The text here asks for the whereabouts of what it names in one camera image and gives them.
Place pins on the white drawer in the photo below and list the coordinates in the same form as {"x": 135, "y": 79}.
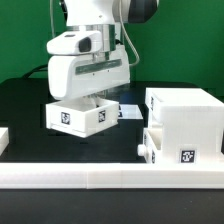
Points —
{"x": 82, "y": 117}
{"x": 150, "y": 149}

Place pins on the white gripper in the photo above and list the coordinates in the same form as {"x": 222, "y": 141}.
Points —
{"x": 86, "y": 61}

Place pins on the marker tag sheet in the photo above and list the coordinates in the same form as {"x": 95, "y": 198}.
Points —
{"x": 127, "y": 111}

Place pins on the white front drawer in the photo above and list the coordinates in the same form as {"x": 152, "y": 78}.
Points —
{"x": 150, "y": 149}

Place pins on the white L-shaped fence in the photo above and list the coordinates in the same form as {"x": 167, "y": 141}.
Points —
{"x": 108, "y": 176}

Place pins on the white block at left edge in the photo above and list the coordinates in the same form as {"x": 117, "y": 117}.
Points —
{"x": 4, "y": 139}

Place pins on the white drawer cabinet box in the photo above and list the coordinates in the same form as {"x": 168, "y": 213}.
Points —
{"x": 192, "y": 123}

